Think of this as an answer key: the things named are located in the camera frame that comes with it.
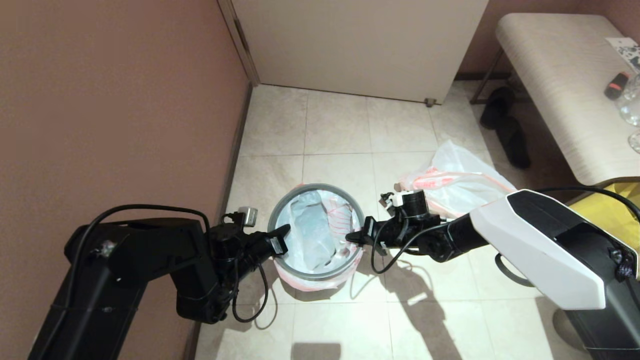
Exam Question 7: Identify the gray bin rim ring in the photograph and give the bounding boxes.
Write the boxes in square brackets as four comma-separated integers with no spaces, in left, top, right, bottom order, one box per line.
[267,183,365,275]

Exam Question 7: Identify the clear plastic bag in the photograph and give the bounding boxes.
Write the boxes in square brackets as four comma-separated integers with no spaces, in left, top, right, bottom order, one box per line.
[399,139,518,219]

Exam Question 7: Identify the yellow fabric bag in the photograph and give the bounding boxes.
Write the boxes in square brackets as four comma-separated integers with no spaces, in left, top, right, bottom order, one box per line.
[570,181,640,241]

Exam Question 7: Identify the black slipper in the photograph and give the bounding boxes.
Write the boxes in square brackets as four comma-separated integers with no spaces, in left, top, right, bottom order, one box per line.
[479,86,516,130]
[497,116,531,169]

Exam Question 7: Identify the thin metal bench leg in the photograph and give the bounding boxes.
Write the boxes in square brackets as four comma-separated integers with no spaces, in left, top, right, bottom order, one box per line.
[470,48,506,104]

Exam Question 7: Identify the white door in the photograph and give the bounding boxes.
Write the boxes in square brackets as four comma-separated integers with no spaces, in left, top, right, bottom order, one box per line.
[230,0,488,104]

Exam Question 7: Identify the beige wood grain bench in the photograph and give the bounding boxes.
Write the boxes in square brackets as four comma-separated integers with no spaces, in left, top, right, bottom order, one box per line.
[494,12,640,186]

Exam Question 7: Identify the small black red object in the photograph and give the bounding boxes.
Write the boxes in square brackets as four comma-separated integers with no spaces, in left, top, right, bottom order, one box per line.
[603,71,630,100]

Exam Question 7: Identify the white blue printed card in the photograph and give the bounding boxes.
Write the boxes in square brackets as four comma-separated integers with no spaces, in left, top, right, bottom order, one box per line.
[604,36,640,71]

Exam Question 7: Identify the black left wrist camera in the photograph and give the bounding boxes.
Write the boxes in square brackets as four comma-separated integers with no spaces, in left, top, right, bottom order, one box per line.
[267,233,289,257]

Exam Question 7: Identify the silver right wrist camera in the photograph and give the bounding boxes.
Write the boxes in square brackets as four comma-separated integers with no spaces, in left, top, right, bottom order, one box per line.
[362,216,379,257]

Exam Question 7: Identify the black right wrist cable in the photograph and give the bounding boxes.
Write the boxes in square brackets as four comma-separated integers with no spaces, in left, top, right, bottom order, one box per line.
[370,186,640,275]

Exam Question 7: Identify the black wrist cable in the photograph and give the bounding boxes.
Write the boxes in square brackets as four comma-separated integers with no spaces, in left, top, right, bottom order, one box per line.
[370,186,640,275]
[231,262,270,324]

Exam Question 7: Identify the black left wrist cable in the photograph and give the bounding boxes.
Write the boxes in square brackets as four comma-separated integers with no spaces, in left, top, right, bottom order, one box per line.
[231,262,270,324]

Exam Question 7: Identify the black right elbow cable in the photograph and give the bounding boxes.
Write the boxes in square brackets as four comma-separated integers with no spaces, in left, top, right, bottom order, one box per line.
[494,253,535,289]

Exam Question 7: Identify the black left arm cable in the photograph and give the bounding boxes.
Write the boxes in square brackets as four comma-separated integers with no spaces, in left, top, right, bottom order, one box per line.
[64,203,212,281]

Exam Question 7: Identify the white door frame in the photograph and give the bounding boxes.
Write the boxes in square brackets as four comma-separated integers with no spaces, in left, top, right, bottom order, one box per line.
[216,0,260,86]

